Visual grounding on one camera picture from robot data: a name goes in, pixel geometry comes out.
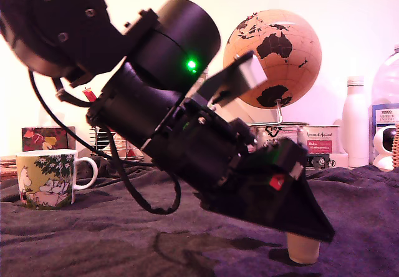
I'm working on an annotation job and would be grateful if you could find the cream coffee capsule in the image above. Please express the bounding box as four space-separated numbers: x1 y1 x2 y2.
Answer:
286 231 321 265

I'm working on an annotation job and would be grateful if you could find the dark green book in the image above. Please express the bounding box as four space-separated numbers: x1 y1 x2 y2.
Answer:
305 153 330 169

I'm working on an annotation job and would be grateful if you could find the crumpled white paper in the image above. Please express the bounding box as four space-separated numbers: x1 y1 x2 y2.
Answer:
112 132 141 160

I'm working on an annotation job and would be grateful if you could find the small white box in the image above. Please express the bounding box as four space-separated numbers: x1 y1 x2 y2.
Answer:
329 152 349 168

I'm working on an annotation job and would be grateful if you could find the metal globe stand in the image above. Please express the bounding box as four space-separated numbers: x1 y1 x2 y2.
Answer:
246 99 309 127

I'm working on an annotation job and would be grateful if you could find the white insulated bottle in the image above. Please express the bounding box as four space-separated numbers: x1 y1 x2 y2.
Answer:
342 75 370 168

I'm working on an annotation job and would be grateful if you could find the red paper packet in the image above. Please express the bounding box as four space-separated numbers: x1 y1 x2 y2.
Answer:
82 86 96 103

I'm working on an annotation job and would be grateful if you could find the wicker basket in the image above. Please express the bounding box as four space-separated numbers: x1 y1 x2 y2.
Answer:
391 122 399 169

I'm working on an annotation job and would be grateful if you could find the cork globe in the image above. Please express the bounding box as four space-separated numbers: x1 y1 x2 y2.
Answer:
223 8 322 109

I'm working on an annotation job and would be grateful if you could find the dark blue cloth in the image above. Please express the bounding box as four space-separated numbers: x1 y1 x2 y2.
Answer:
0 157 399 277

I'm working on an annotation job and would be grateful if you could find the white tissue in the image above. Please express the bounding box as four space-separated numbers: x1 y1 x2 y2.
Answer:
37 102 65 127

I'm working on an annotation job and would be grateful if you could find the cartoon print ceramic mug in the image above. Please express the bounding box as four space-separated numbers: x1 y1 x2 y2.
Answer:
15 149 99 211

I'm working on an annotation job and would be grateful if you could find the floral tissue box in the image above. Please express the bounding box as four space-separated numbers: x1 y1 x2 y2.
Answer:
21 126 77 152

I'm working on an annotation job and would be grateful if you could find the large clear water bottle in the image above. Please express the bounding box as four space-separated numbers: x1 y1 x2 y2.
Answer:
368 42 399 165

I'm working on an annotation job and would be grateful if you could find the stack of cork coasters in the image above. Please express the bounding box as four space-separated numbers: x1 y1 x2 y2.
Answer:
0 155 17 181

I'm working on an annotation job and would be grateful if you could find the black cable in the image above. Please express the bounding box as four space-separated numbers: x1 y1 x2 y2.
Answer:
102 124 183 215
28 69 153 167

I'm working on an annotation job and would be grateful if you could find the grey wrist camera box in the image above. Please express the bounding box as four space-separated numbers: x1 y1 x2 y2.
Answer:
186 51 269 109

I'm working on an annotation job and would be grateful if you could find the metal wire utensil rack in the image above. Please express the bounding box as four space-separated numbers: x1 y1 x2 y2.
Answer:
89 125 146 162

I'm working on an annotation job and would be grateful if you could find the small white round camera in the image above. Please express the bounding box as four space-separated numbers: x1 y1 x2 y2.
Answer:
372 126 397 171

